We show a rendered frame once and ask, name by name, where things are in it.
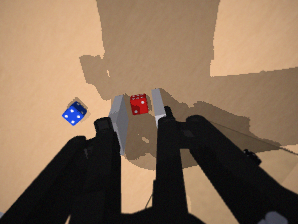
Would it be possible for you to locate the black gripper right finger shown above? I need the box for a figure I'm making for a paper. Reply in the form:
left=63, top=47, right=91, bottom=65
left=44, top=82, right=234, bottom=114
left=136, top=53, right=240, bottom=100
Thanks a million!
left=151, top=88, right=298, bottom=224

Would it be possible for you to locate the black die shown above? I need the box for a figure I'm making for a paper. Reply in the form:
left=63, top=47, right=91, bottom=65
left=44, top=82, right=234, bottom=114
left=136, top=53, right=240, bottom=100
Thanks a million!
left=243, top=149, right=262, bottom=165

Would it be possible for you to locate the blue die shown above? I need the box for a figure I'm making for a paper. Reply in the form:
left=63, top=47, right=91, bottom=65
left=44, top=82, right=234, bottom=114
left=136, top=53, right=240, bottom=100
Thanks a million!
left=62, top=101, right=87, bottom=126

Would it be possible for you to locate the tan square mat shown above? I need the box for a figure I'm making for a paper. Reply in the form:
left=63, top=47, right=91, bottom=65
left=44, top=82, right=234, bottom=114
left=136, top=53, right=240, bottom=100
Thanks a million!
left=180, top=120, right=298, bottom=224

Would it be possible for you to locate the red die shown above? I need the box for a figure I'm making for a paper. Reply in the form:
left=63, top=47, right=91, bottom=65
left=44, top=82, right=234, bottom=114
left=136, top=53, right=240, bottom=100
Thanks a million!
left=130, top=94, right=148, bottom=115

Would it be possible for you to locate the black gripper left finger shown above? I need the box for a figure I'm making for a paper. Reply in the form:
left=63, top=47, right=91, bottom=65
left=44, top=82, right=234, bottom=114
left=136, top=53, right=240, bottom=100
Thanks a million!
left=0, top=95, right=129, bottom=224

